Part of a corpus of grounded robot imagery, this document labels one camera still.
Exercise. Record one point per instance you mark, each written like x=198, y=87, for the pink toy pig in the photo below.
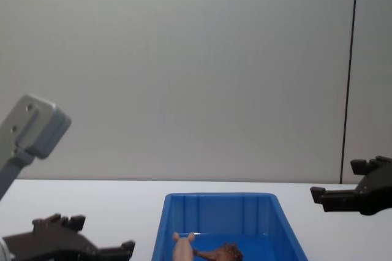
x=183, y=247

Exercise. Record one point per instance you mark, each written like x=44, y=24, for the blue plastic bin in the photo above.
x=220, y=215

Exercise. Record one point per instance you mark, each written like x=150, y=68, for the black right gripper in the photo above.
x=378, y=193

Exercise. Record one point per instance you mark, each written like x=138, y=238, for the brown toy animal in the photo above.
x=226, y=251

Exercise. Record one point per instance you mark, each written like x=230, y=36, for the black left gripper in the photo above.
x=52, y=247

